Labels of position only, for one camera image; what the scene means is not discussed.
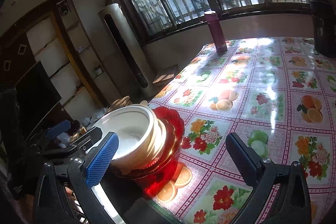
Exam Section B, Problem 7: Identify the white tower air conditioner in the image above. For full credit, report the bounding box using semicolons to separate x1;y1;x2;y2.
98;3;158;98

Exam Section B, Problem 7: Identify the red glass plate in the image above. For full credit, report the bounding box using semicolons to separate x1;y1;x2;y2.
112;106;185;197

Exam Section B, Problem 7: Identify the small wooden stool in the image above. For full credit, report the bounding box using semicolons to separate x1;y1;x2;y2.
153;64;179;84

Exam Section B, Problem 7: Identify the black television screen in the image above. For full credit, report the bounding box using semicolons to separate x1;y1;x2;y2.
15;61;62;140

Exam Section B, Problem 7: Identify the wooden chair left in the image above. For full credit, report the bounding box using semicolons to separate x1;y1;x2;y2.
106;96;132;113

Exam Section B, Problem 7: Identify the black cylindrical container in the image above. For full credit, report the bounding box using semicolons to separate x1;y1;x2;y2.
310;0;335;58

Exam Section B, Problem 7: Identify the white paper bowl large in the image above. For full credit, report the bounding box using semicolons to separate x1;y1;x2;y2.
94;105;155;173

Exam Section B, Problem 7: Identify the cream plastic bowl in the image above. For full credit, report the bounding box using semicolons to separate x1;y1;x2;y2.
138;101;167;169

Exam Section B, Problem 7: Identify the magenta thermos bottle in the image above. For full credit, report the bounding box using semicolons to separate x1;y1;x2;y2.
204;11;227;55

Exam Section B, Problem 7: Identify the floral plastic tablecloth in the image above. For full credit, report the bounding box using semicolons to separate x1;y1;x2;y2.
149;37;335;223

